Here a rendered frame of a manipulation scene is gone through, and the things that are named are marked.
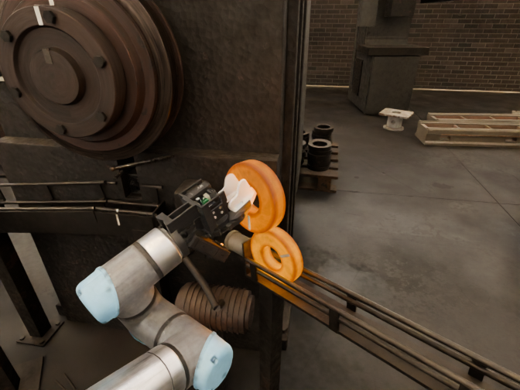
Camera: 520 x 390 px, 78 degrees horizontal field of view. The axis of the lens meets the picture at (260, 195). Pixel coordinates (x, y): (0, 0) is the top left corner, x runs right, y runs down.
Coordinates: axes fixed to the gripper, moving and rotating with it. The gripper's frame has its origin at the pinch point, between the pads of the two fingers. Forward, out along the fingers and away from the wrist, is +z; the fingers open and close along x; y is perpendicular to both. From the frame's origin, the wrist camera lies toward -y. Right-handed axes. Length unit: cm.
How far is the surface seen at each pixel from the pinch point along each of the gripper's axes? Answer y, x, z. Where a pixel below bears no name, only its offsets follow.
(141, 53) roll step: 24.2, 32.2, 2.7
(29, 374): -75, 76, -72
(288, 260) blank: -20.2, -5.4, 0.8
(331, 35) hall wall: -132, 338, 512
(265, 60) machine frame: 14.0, 21.0, 29.7
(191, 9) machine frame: 28, 37, 22
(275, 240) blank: -16.5, -1.4, 1.7
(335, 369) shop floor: -99, -7, 11
